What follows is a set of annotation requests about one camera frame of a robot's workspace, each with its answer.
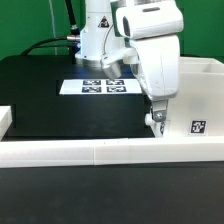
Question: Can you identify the white drawer cabinet frame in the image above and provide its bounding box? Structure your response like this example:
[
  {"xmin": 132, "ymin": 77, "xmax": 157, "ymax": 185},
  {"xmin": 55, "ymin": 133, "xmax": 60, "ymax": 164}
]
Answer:
[{"xmin": 156, "ymin": 56, "xmax": 224, "ymax": 138}]

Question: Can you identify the white drawer box with knob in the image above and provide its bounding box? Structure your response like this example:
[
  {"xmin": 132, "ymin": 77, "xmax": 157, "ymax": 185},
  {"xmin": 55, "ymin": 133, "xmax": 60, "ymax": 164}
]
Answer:
[{"xmin": 145, "ymin": 113, "xmax": 165, "ymax": 138}]

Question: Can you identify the white left side rail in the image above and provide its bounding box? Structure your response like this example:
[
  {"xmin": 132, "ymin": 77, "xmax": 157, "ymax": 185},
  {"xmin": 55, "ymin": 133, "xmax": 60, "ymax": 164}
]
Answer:
[{"xmin": 0, "ymin": 106, "xmax": 12, "ymax": 141}]

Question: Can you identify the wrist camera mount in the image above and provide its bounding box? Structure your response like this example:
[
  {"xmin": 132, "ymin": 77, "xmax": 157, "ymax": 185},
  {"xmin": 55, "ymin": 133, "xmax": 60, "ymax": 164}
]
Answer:
[{"xmin": 101, "ymin": 47, "xmax": 137, "ymax": 80}]

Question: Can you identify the white marker base plate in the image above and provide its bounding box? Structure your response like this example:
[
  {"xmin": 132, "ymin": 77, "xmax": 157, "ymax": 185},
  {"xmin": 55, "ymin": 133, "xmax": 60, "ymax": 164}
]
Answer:
[{"xmin": 59, "ymin": 79, "xmax": 142, "ymax": 95}]

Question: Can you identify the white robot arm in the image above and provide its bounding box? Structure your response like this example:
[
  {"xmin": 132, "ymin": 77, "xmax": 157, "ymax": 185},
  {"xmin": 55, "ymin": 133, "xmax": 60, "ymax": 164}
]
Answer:
[{"xmin": 75, "ymin": 0, "xmax": 183, "ymax": 122}]

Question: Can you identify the white border rail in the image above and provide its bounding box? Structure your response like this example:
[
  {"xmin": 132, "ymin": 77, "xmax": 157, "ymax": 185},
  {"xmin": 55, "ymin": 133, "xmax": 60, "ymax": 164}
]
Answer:
[{"xmin": 0, "ymin": 136, "xmax": 224, "ymax": 168}]

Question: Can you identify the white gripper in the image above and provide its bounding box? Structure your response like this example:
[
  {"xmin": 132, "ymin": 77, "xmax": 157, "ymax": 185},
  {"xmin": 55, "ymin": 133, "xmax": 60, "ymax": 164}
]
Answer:
[{"xmin": 130, "ymin": 35, "xmax": 180, "ymax": 122}]

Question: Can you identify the black cable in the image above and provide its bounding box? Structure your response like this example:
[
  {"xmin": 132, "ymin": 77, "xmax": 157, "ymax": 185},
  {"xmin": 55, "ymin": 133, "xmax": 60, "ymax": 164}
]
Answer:
[{"xmin": 20, "ymin": 0, "xmax": 83, "ymax": 56}]

